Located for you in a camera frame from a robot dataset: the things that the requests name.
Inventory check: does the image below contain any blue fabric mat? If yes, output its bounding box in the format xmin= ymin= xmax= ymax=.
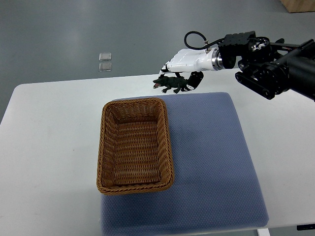
xmin=100 ymin=92 xmax=269 ymax=236

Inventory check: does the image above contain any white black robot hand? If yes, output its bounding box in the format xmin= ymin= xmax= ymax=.
xmin=158 ymin=48 xmax=224 ymax=92

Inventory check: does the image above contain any black table control panel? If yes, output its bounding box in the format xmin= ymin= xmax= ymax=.
xmin=296 ymin=224 xmax=315 ymax=231

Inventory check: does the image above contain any wooden box corner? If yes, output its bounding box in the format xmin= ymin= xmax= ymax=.
xmin=280 ymin=0 xmax=315 ymax=13

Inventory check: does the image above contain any dark toy crocodile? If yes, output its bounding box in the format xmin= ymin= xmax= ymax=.
xmin=153 ymin=76 xmax=188 ymax=94

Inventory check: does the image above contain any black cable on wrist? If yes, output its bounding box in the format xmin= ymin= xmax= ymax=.
xmin=184 ymin=31 xmax=226 ymax=51

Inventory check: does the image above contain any upper floor socket plate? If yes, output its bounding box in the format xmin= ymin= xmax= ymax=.
xmin=99 ymin=52 xmax=112 ymax=61

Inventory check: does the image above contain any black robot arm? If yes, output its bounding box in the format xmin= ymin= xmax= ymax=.
xmin=218 ymin=31 xmax=315 ymax=100

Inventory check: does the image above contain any brown wicker basket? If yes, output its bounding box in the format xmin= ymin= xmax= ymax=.
xmin=96 ymin=97 xmax=175 ymax=195

